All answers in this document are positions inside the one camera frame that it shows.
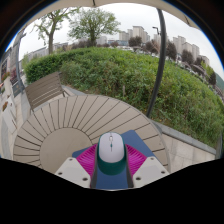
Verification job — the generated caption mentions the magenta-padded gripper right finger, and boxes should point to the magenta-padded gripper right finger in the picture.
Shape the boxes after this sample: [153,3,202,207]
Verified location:
[123,143,170,189]

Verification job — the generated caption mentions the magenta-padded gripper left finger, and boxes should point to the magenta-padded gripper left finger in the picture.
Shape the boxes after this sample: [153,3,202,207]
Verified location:
[54,143,99,189]

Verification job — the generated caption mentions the white and teal computer mouse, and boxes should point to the white and teal computer mouse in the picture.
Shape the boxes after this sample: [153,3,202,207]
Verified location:
[96,131,128,176]

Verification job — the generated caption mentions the blue mouse pad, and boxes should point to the blue mouse pad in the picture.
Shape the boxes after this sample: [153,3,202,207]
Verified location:
[71,129,158,191]

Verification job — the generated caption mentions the white planter with flowers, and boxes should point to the white planter with flowers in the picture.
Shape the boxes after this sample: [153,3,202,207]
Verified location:
[1,99,18,134]

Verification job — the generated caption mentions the wooden slatted chair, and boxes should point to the wooden slatted chair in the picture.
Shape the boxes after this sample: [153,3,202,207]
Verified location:
[24,71,69,113]

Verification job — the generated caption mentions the dark curved parasol pole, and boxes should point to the dark curved parasol pole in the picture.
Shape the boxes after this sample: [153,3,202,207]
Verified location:
[145,8,168,118]

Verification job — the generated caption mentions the sparse tall tree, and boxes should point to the sparse tall tree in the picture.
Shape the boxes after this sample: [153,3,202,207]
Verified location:
[33,8,79,56]

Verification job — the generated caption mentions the distant apartment buildings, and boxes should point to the distant apartment buildings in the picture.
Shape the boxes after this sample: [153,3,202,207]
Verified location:
[118,25,211,68]

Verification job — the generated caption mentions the broad leafy tree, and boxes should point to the broad leafy tree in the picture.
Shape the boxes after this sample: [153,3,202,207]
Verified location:
[68,8,121,48]

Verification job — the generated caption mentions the beige parasol canopy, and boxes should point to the beige parasol canopy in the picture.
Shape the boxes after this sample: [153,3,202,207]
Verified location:
[26,0,201,31]

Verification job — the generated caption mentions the dark sign post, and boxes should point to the dark sign post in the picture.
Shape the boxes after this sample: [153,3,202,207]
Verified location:
[9,31,26,96]

